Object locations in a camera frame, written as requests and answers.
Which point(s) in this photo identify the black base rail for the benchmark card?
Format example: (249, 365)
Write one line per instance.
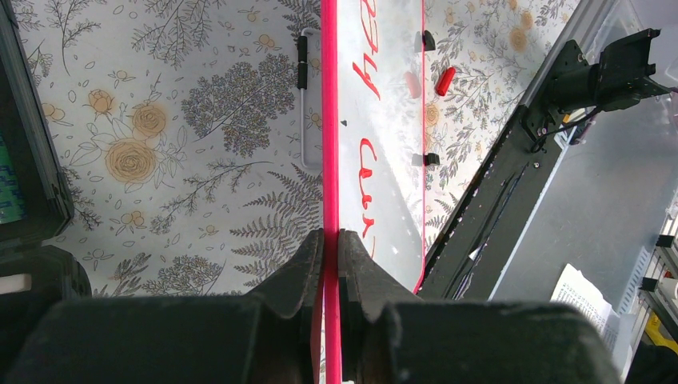
(467, 258)

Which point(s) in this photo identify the pink-framed whiteboard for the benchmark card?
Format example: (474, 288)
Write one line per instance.
(373, 100)

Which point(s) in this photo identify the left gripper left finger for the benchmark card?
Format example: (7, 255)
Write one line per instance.
(269, 335)

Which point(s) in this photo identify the black poker chip case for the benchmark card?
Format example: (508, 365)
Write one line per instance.
(36, 204)

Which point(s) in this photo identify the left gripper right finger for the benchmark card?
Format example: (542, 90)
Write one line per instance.
(389, 335)

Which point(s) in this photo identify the red marker cap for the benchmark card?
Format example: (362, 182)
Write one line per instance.
(445, 81)

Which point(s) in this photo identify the white paper sheet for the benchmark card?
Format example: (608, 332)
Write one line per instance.
(574, 289)

